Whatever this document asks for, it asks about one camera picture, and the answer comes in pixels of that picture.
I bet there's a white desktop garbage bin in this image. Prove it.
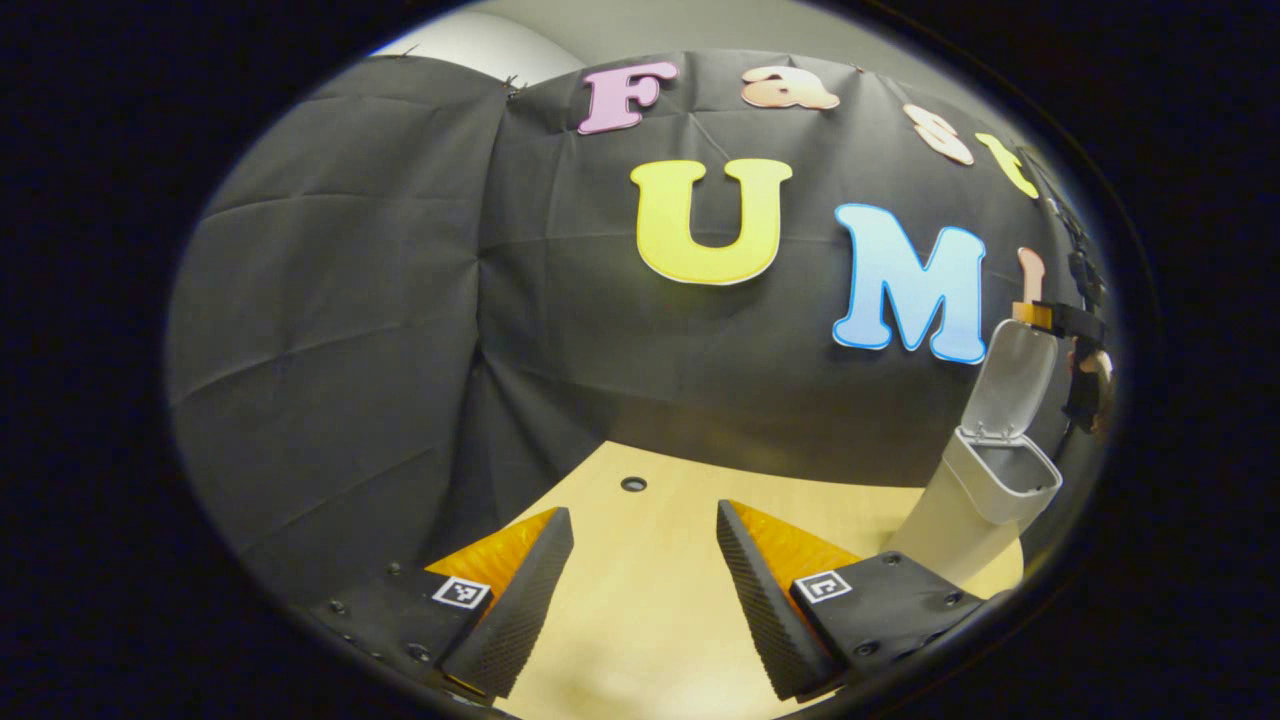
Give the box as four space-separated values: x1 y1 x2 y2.
880 320 1064 591

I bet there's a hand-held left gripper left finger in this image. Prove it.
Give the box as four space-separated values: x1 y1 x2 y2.
305 507 576 707

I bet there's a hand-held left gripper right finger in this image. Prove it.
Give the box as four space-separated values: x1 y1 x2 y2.
715 500 991 702

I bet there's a wooden desktop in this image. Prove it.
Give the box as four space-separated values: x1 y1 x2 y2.
440 440 1026 719

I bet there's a black backdrop cloth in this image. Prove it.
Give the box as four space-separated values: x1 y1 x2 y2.
165 48 1113 603

